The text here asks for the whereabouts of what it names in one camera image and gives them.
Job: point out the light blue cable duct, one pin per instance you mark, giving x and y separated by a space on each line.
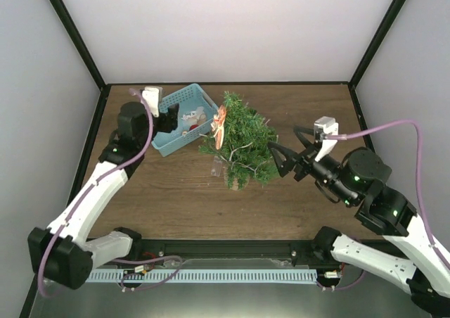
208 276

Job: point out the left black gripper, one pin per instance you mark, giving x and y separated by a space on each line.
171 119

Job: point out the black frame post left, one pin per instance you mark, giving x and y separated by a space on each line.
72 31

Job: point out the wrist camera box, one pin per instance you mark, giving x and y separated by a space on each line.
324 127
153 97

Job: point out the black frame post right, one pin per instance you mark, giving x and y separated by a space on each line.
377 39

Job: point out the clear battery box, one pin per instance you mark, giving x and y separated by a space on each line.
217 166

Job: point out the small green christmas tree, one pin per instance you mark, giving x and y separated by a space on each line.
244 151

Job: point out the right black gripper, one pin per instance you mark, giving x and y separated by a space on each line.
304 160

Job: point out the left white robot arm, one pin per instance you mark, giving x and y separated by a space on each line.
62 252

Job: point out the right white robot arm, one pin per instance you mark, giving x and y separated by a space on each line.
360 181

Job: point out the gingerbread figure ornament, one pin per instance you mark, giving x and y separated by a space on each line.
217 126

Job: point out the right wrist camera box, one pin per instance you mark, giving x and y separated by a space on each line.
324 127

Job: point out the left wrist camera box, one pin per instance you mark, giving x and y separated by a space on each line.
153 97

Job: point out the black aluminium front rail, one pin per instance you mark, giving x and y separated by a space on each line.
300 251

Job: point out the blue plastic basket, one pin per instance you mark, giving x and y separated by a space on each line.
188 98

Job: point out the black frame post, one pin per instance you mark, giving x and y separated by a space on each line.
72 31
377 39

